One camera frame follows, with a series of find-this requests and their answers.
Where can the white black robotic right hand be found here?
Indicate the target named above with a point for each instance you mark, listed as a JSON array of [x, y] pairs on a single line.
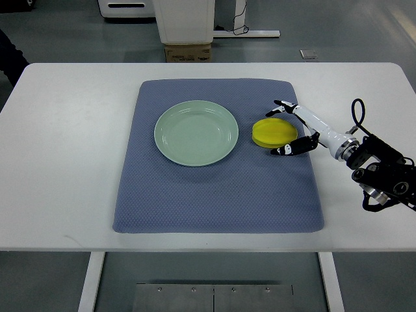
[[340, 145]]

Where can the white table frame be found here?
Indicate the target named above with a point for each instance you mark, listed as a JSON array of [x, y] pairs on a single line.
[[330, 280]]

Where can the white appliance with slot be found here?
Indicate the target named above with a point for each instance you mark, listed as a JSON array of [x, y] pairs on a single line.
[[126, 9]]

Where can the metal base plate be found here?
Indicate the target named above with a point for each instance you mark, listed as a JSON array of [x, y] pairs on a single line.
[[211, 297]]

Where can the white bin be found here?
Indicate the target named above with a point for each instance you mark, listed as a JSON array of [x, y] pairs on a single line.
[[182, 22]]

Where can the light green plate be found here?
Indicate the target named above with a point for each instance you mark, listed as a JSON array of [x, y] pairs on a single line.
[[196, 133]]

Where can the yellow starfruit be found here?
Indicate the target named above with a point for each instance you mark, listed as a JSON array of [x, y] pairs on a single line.
[[273, 133]]

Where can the white desk leg base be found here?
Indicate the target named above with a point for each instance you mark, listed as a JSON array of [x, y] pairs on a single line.
[[239, 27]]

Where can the blue textured mat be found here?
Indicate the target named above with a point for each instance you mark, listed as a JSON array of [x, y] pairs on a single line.
[[249, 191]]

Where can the cardboard box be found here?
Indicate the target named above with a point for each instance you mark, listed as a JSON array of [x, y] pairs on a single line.
[[188, 53]]

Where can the grey floor socket plate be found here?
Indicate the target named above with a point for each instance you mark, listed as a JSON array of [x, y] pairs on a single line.
[[308, 54]]

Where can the dark clothed person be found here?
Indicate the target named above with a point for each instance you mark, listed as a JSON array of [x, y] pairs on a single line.
[[13, 61]]

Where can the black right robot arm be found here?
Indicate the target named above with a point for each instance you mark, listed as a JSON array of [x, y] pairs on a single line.
[[385, 175]]

